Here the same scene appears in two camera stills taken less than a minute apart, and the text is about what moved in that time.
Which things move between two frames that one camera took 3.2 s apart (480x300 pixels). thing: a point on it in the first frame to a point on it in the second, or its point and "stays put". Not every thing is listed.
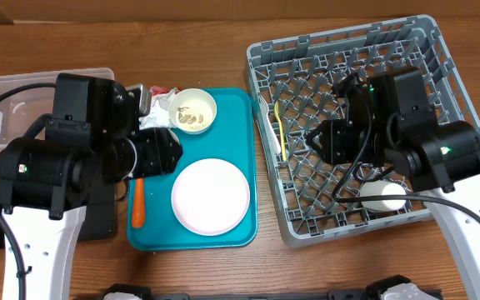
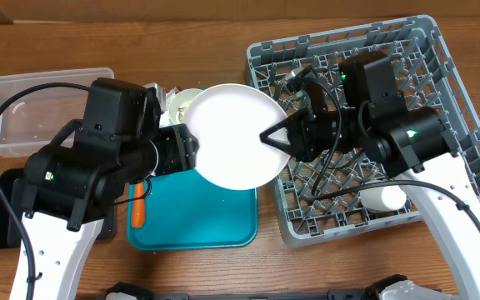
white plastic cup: x=379 y=188 stays put
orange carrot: x=138 y=212 stays put
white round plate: x=210 y=197 to x=227 y=120
